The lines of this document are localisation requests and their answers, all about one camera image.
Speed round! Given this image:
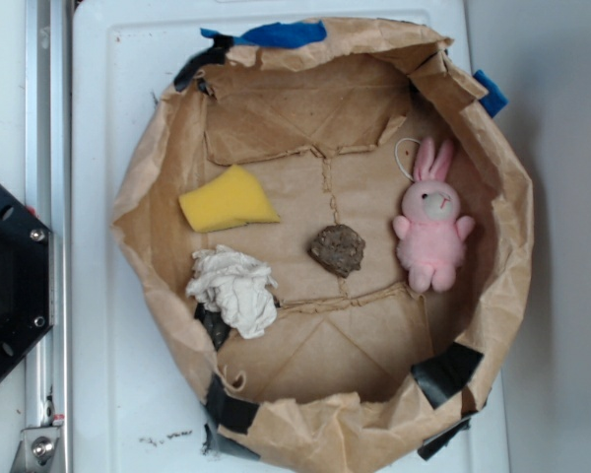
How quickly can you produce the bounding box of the brown rock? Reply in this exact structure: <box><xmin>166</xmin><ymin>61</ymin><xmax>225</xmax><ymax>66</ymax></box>
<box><xmin>308</xmin><ymin>224</ymin><xmax>365</xmax><ymax>278</ymax></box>

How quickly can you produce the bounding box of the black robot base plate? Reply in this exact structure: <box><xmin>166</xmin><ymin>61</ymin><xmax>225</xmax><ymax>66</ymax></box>
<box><xmin>0</xmin><ymin>184</ymin><xmax>51</xmax><ymax>382</ymax></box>

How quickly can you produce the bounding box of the metal corner bracket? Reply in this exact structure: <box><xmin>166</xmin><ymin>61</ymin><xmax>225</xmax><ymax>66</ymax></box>
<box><xmin>10</xmin><ymin>426</ymin><xmax>61</xmax><ymax>473</ymax></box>

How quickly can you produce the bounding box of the black tape patch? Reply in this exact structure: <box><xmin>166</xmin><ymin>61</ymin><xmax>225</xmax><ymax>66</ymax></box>
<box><xmin>411</xmin><ymin>342</ymin><xmax>484</xmax><ymax>409</ymax></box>
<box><xmin>205</xmin><ymin>374</ymin><xmax>260</xmax><ymax>435</ymax></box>

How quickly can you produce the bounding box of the aluminium frame rail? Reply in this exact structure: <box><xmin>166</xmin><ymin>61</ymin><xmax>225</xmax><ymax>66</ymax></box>
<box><xmin>25</xmin><ymin>1</ymin><xmax>75</xmax><ymax>472</ymax></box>

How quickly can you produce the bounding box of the crumpled white cloth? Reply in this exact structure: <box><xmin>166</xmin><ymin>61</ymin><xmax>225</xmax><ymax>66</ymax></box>
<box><xmin>185</xmin><ymin>244</ymin><xmax>278</xmax><ymax>340</ymax></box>

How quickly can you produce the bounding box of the black tape patch right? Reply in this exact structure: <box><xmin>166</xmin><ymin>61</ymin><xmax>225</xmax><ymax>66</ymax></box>
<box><xmin>411</xmin><ymin>342</ymin><xmax>484</xmax><ymax>409</ymax></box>

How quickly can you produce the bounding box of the black tape patch bottom left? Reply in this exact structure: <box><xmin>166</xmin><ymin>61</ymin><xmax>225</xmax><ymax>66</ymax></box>
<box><xmin>205</xmin><ymin>374</ymin><xmax>260</xmax><ymax>435</ymax></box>

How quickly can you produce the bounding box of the yellow sponge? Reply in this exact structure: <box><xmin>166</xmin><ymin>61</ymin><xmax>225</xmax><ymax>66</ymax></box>
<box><xmin>178</xmin><ymin>165</ymin><xmax>281</xmax><ymax>233</ymax></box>

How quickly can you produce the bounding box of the blue tape piece right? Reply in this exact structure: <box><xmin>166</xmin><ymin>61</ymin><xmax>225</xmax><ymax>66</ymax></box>
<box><xmin>473</xmin><ymin>69</ymin><xmax>509</xmax><ymax>118</ymax></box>

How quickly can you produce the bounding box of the brown paper bag bin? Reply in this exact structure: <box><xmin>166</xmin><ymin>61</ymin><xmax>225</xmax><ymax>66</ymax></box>
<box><xmin>112</xmin><ymin>18</ymin><xmax>534</xmax><ymax>472</ymax></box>

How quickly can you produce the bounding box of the pink plush bunny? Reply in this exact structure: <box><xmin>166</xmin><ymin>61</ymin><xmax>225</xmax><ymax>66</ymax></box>
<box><xmin>392</xmin><ymin>137</ymin><xmax>475</xmax><ymax>293</ymax></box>

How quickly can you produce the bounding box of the blue tape strip top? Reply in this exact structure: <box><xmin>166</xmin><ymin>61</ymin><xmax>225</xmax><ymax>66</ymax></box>
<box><xmin>229</xmin><ymin>21</ymin><xmax>327</xmax><ymax>49</ymax></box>

